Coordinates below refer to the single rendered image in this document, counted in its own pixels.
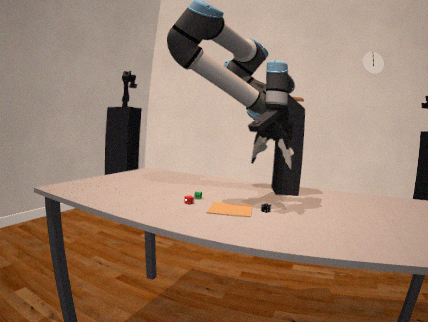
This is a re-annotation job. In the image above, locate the red die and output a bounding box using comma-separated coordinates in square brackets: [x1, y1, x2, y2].
[184, 196, 194, 205]

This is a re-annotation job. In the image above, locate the tan mat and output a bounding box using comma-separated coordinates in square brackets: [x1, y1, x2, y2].
[206, 202, 253, 217]

